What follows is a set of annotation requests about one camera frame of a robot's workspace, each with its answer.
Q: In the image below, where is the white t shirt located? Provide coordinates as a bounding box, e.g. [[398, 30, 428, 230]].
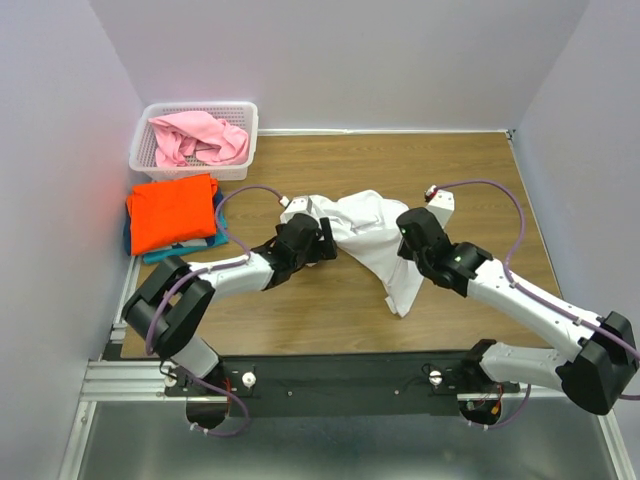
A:
[[280, 190, 423, 317]]

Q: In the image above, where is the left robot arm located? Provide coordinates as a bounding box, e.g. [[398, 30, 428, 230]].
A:
[[121, 213, 337, 395]]

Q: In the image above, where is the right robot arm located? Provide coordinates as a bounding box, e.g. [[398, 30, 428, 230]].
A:
[[396, 208, 639, 415]]

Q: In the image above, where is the folded teal t shirt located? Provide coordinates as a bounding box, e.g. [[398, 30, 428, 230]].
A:
[[131, 207, 229, 264]]

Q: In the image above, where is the folded blue t shirt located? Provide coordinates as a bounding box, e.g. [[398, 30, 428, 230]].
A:
[[122, 178, 225, 254]]

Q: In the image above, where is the white plastic laundry basket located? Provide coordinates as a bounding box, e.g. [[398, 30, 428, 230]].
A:
[[129, 101, 259, 181]]

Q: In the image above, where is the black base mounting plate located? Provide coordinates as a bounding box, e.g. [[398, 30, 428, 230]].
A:
[[162, 349, 521, 419]]

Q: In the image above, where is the folded orange t shirt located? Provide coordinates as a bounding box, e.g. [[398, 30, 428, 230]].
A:
[[125, 172, 219, 257]]

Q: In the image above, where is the pink t shirt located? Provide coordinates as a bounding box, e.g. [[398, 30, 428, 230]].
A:
[[148, 111, 250, 168]]

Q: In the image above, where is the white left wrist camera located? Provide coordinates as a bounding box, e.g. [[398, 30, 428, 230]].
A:
[[279, 196, 312, 215]]

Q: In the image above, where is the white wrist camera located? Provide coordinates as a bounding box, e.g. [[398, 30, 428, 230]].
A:
[[425, 185, 455, 227], [279, 196, 312, 215]]

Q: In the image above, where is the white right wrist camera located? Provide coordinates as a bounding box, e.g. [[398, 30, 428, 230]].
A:
[[425, 185, 455, 227]]

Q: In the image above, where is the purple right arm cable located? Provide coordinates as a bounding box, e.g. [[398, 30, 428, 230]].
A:
[[434, 178, 640, 431]]

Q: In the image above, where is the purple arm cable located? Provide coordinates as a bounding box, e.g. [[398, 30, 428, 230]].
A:
[[434, 178, 640, 431], [144, 185, 291, 439]]

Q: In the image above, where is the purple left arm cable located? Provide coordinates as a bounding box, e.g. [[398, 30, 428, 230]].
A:
[[144, 185, 291, 439]]

